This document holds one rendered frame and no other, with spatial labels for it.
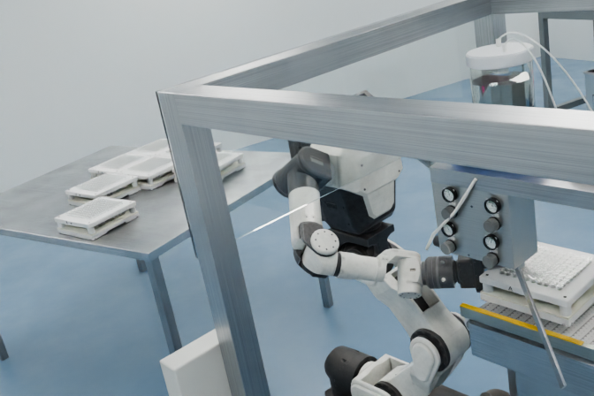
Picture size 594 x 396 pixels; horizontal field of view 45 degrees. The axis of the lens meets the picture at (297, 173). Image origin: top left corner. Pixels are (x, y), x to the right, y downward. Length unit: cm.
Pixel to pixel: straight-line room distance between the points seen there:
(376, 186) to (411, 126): 131
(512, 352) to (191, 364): 85
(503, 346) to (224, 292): 82
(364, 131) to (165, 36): 563
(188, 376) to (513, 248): 79
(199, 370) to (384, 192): 96
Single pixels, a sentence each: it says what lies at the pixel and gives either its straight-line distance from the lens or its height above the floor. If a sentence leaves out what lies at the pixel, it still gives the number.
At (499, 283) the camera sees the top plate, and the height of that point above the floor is 91.
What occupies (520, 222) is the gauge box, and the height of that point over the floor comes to 111.
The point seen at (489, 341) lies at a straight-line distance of 197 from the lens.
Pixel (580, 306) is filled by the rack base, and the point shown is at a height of 86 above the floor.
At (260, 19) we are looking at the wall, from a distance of 681.
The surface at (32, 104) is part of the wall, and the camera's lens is 634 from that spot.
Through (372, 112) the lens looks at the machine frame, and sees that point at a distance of 91.
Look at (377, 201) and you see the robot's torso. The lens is 221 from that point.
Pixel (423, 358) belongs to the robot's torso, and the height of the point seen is 55.
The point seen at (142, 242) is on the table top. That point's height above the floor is 83.
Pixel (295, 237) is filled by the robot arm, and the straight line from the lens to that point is 193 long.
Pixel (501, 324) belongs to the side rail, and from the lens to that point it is 191.
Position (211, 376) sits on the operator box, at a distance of 154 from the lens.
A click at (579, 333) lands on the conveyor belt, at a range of 191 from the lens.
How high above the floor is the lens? 183
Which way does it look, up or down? 18 degrees down
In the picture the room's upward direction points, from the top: 11 degrees counter-clockwise
